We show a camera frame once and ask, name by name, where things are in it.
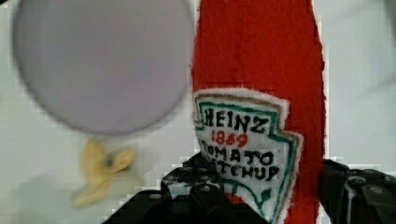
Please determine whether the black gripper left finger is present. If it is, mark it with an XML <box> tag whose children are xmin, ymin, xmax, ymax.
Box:
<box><xmin>160</xmin><ymin>153</ymin><xmax>224</xmax><ymax>200</ymax></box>

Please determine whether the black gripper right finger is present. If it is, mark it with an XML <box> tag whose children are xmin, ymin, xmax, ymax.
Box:
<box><xmin>319</xmin><ymin>160</ymin><xmax>396</xmax><ymax>224</ymax></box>

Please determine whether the red plush ketchup bottle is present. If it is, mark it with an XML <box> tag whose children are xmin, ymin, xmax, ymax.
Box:
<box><xmin>191</xmin><ymin>0</ymin><xmax>326</xmax><ymax>224</ymax></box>

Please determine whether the yellow peeled banana toy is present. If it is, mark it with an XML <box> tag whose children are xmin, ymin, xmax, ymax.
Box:
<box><xmin>73</xmin><ymin>139</ymin><xmax>135</xmax><ymax>207</ymax></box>

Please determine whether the lilac oval plate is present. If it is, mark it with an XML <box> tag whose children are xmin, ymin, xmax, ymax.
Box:
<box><xmin>12</xmin><ymin>0</ymin><xmax>195</xmax><ymax>135</ymax></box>

